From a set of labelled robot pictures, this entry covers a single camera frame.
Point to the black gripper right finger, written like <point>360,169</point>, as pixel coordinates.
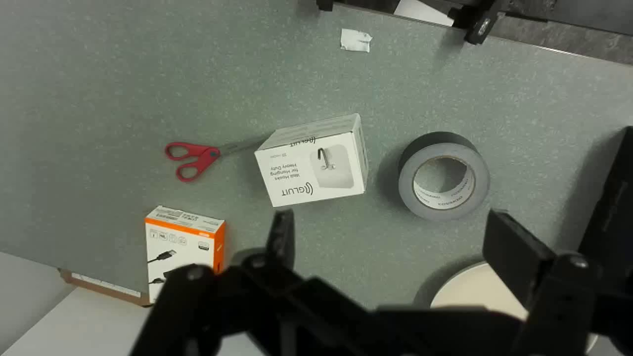
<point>521,264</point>

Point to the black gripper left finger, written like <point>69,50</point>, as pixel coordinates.
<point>279,238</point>

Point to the dark grey duct tape roll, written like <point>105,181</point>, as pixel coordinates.
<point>435,149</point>

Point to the white paper tape scrap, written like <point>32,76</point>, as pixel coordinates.
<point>356,40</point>

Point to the cream white bowl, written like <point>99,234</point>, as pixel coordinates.
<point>467,289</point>

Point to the white hook product box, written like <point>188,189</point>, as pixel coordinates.
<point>309,165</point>

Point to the black equipment block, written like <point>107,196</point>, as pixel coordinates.
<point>613,210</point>

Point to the brown cardboard strip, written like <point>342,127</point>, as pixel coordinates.
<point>99,287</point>

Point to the white board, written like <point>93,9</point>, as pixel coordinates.
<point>60,323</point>

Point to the black clamp mount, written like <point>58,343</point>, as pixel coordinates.
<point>477,20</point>

